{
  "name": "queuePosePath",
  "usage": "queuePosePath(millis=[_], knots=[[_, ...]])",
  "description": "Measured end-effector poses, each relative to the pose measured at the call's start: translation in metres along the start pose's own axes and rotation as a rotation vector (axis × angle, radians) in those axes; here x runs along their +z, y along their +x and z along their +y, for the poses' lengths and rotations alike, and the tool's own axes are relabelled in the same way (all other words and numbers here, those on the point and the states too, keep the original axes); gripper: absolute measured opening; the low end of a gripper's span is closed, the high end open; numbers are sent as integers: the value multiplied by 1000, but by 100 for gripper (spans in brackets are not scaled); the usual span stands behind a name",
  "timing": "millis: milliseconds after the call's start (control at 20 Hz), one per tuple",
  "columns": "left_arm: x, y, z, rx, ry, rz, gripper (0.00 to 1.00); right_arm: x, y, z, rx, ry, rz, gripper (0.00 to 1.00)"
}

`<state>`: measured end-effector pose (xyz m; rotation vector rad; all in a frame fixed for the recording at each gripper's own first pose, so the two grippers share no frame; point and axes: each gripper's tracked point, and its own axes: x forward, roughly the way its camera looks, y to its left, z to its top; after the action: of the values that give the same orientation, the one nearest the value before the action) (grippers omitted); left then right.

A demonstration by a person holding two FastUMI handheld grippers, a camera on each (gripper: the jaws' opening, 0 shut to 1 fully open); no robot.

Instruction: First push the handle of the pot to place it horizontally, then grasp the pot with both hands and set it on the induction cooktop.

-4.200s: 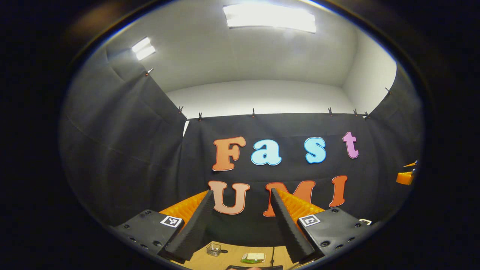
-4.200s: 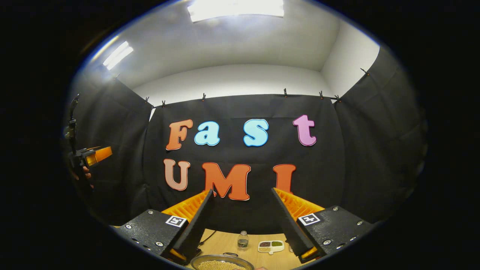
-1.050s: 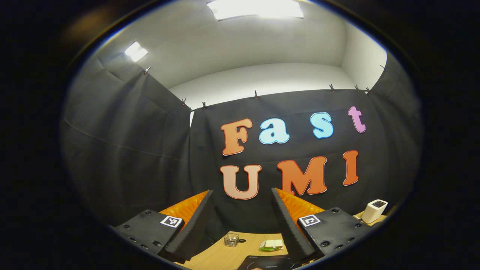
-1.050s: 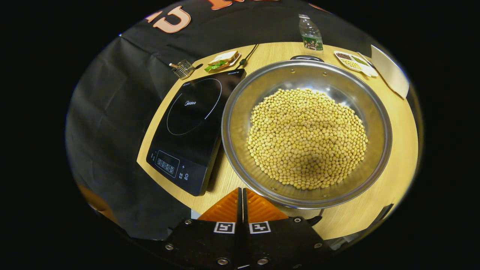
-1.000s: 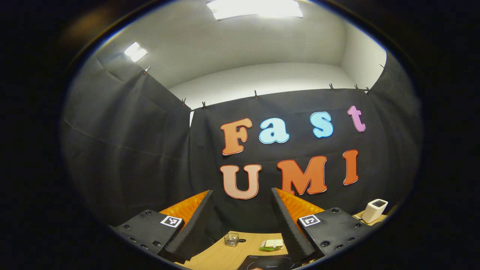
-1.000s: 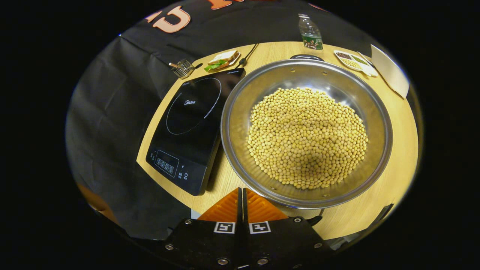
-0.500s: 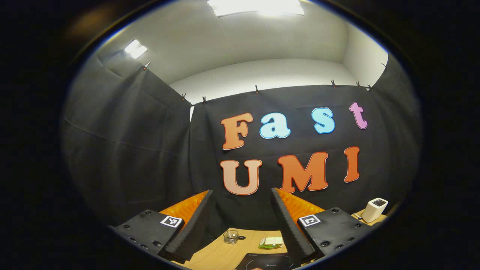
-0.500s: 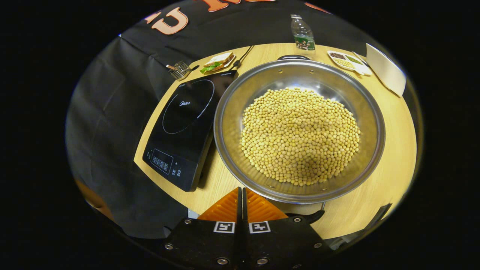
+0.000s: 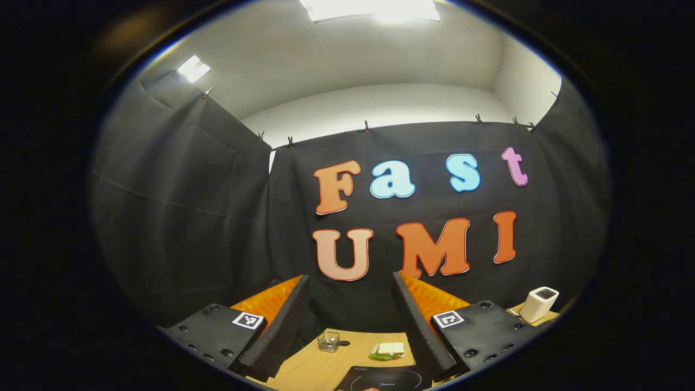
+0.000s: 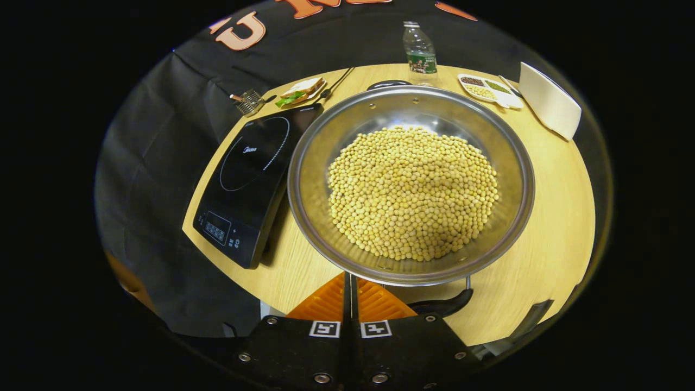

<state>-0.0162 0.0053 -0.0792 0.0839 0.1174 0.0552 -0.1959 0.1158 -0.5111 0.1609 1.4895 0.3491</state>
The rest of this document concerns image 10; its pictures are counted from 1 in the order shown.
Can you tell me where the black power cable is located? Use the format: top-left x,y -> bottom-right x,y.
319,67 -> 355,103

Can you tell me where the stainless steel pot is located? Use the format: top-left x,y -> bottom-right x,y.
287,80 -> 536,319

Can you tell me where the wire mesh utensil holder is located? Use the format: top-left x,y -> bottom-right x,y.
235,89 -> 266,118

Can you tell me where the clear plastic water bottle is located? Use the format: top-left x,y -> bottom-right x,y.
402,21 -> 439,87

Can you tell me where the white toaster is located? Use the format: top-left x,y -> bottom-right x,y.
519,61 -> 583,142

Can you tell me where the pile of yellow soybeans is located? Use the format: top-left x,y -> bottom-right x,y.
327,126 -> 499,262

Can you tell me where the black backdrop cloth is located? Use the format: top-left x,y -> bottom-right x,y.
95,0 -> 614,337

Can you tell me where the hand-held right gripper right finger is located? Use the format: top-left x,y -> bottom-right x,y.
351,274 -> 479,388

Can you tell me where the white toaster cable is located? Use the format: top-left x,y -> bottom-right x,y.
498,75 -> 523,99

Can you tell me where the white divided bean dish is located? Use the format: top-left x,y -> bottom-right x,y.
458,73 -> 525,110

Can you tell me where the sandwich with lettuce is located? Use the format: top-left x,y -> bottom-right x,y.
275,77 -> 327,108

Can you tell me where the black induction cooktop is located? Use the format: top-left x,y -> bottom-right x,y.
193,103 -> 325,270

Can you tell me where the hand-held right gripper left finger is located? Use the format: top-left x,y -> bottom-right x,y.
235,272 -> 352,388

